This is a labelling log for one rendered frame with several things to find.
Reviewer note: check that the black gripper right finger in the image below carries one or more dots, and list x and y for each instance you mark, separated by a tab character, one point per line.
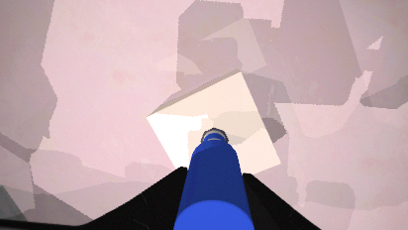
269	211

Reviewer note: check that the blue marker cap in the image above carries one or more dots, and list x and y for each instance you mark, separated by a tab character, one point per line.
214	195

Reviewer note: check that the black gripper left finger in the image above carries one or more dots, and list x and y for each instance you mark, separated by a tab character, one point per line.
153	209

